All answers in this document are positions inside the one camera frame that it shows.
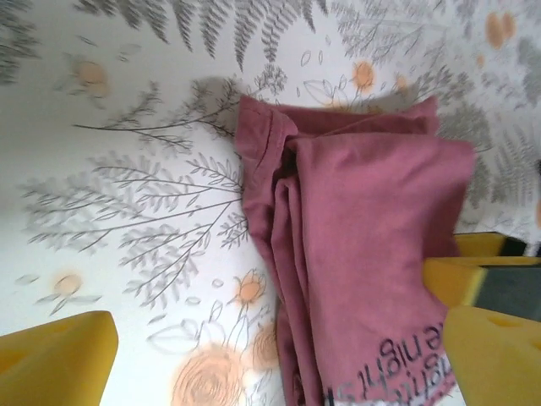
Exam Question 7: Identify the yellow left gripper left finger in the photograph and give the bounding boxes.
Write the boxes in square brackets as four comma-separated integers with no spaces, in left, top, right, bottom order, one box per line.
[0,310,118,406]

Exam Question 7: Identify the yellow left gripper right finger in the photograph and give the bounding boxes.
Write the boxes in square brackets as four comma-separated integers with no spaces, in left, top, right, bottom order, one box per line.
[443,306,541,406]

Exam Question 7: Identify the mauve t-shirt with print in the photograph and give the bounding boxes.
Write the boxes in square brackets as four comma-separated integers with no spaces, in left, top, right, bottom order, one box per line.
[234,95,479,406]

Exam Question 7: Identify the floral patterned tablecloth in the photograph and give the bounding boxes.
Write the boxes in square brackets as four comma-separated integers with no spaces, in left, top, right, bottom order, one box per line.
[0,0,541,406]

